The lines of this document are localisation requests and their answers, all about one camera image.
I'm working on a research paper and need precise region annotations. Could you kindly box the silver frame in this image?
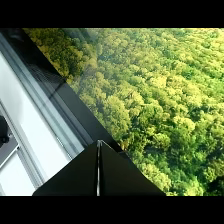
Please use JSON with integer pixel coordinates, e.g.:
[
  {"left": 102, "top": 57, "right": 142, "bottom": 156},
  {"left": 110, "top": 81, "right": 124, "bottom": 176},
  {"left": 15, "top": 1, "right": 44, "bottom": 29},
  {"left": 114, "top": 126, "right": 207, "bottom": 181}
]
[{"left": 0, "top": 33, "right": 87, "bottom": 197}]

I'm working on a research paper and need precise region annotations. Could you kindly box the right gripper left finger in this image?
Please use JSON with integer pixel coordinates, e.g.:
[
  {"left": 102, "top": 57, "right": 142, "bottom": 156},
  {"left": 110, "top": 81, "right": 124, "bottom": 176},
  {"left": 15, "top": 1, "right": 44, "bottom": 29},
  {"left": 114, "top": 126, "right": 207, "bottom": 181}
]
[{"left": 32, "top": 140, "right": 99, "bottom": 197}]

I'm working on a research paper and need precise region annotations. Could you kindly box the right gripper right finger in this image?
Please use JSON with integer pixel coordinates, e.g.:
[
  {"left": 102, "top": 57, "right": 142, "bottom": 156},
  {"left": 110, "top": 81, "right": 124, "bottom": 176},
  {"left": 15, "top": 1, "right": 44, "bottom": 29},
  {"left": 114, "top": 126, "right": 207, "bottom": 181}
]
[{"left": 99, "top": 139, "right": 167, "bottom": 197}]

